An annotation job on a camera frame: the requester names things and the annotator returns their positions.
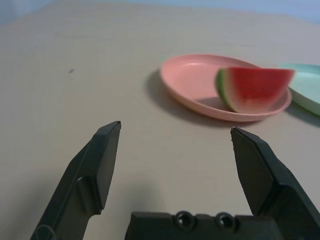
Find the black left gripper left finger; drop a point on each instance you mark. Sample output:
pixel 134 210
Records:
pixel 87 175

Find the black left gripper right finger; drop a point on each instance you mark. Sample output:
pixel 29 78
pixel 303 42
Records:
pixel 265 175

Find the toy watermelon slice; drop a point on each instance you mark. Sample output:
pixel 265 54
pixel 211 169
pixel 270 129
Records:
pixel 252 87

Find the mint green plate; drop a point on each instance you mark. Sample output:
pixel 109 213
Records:
pixel 307 87

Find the pink plate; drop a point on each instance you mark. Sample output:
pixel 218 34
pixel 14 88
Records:
pixel 190 82

